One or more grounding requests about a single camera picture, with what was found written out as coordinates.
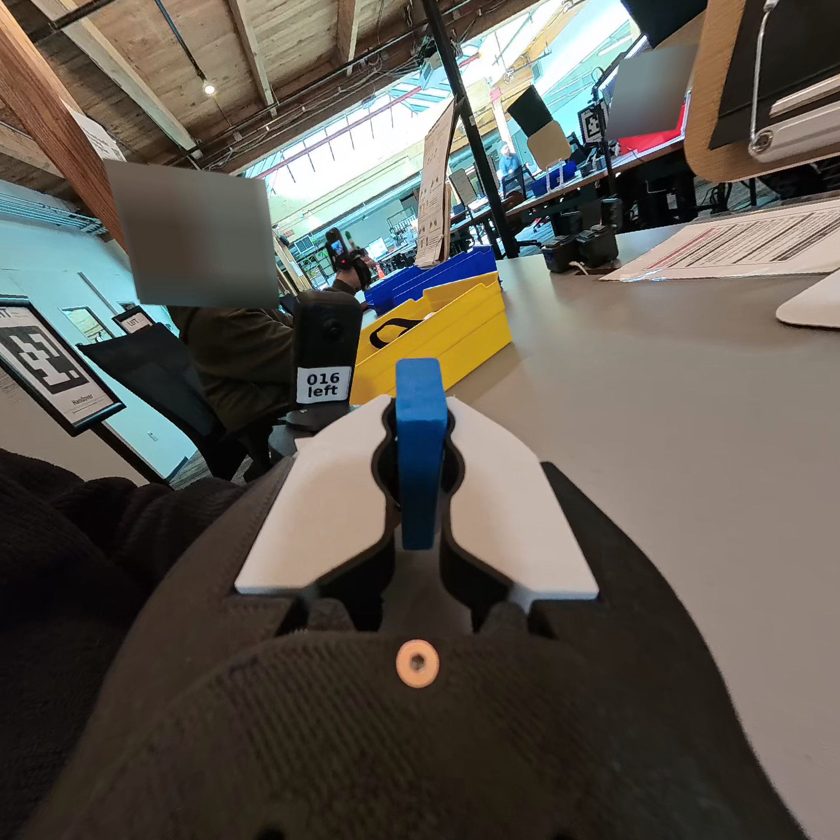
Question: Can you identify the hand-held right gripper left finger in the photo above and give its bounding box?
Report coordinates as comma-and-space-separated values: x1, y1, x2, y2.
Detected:
234, 394, 399, 595

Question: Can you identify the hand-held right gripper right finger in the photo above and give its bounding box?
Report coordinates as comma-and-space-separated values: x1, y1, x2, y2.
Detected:
438, 395, 600, 608

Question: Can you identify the blue foam block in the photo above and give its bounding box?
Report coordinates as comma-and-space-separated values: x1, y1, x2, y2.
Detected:
395, 357, 448, 551

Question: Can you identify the yellow plastic bin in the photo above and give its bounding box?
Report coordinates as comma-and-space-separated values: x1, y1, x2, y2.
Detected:
348, 270, 513, 406

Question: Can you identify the blue plastic bin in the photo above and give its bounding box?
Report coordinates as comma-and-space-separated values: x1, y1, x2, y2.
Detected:
363, 246, 500, 316

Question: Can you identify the black chair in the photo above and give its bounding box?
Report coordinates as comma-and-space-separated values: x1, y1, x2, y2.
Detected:
77, 322, 278, 484

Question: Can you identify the wooden instruction board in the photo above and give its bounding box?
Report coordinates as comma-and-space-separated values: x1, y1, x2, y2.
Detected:
415, 98, 464, 269

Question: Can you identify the black battery charger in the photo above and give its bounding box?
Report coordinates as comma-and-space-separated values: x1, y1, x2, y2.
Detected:
541, 235, 582, 274
576, 224, 620, 269

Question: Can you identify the black pole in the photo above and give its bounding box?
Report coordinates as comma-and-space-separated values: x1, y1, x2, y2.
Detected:
420, 0, 521, 261

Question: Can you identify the person's black sweater torso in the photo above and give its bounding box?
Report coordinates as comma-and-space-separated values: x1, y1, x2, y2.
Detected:
0, 449, 278, 836

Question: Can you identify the framed marker poster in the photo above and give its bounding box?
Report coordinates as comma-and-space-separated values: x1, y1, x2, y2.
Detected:
0, 301, 127, 438

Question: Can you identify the printed paper sheet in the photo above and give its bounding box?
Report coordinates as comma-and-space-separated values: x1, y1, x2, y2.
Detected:
600, 200, 840, 284

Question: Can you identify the wooden desk with black legs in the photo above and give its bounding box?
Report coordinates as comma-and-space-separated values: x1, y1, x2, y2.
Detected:
505, 141, 698, 232

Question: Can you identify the red box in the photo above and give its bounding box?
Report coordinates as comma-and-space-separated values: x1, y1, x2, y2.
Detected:
617, 128, 691, 156

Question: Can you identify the black strap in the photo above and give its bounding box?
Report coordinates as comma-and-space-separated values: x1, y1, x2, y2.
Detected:
369, 318, 427, 350

